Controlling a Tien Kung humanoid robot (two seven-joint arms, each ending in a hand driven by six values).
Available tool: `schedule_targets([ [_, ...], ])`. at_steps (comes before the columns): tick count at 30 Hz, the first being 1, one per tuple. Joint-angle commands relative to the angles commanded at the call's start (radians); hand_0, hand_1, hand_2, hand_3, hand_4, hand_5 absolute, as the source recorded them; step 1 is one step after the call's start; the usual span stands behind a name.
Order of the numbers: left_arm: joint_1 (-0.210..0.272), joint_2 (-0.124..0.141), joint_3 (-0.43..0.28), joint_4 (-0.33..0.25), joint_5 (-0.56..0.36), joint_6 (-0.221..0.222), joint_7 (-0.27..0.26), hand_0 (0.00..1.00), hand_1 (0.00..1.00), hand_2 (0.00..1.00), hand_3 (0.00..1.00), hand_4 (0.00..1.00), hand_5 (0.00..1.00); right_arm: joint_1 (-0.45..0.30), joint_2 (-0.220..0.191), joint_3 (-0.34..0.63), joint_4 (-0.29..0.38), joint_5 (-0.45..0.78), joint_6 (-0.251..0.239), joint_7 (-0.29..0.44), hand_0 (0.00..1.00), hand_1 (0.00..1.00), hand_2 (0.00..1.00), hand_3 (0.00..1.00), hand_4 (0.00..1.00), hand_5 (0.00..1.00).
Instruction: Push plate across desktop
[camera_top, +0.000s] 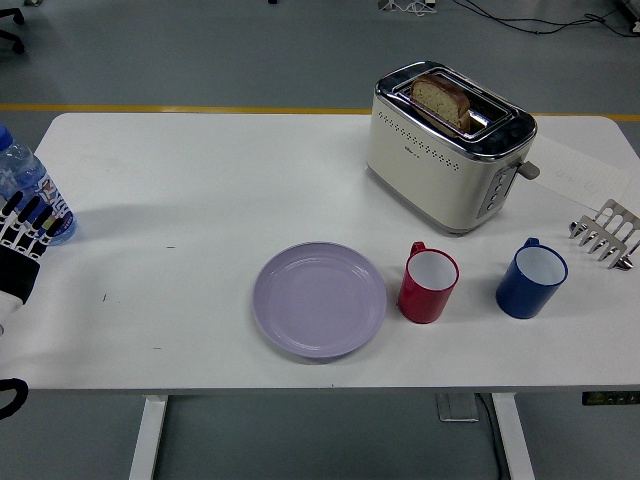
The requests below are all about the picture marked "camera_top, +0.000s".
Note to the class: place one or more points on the white table leg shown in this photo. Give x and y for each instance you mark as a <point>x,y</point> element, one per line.
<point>515,440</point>
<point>147,440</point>

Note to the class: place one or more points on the silver metal toast rack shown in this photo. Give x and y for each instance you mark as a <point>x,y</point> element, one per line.
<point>612,227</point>

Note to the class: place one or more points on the black office chair base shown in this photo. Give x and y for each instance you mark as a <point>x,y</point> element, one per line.
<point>12,37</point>

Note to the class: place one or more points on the white metal stand foot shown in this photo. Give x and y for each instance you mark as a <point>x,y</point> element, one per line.
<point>400,4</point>

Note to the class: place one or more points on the cream and chrome toaster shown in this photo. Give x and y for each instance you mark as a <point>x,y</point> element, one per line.
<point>425,170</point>

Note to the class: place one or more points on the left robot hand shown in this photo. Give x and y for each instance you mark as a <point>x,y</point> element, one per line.
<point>17,272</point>

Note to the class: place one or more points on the grey floor socket plate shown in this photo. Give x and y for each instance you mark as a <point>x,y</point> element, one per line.
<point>456,407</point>

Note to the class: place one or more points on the brown bread slice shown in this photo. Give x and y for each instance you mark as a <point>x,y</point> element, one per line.
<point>442,97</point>

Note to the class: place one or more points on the red enamel mug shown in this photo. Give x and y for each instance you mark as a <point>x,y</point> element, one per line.
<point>422,302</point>

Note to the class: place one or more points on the clear water bottle blue label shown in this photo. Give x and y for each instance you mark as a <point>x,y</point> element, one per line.
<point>22,167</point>

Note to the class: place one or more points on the black table control panel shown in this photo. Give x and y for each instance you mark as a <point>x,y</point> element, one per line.
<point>610,398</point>

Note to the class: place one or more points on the lilac round plate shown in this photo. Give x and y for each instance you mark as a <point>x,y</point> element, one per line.
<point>319,300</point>

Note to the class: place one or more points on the white paper sheet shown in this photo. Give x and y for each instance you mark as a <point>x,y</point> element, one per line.
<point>580,172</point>

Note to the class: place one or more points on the blue enamel mug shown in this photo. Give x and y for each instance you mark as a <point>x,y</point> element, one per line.
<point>520,297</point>

